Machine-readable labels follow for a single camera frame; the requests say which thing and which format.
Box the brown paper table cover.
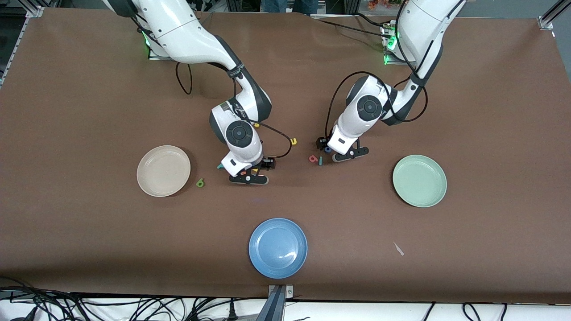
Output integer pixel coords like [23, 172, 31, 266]
[0, 8, 571, 305]

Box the blue round plate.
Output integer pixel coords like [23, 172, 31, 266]
[248, 218, 308, 280]

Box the beige round plate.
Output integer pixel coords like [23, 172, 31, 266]
[137, 145, 191, 198]

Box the green round plate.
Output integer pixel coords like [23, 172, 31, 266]
[393, 154, 447, 208]

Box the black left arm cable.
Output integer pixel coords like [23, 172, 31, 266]
[326, 0, 429, 140]

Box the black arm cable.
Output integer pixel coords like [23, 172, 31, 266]
[326, 0, 429, 140]
[175, 62, 294, 159]

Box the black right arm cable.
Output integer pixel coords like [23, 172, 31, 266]
[175, 62, 294, 159]

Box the black cable on table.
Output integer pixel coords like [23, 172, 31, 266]
[312, 12, 393, 40]

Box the grey aluminium pole with bracket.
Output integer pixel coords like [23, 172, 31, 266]
[266, 284, 295, 321]

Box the aluminium frame profile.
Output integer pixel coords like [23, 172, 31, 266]
[538, 0, 571, 31]
[0, 5, 45, 87]

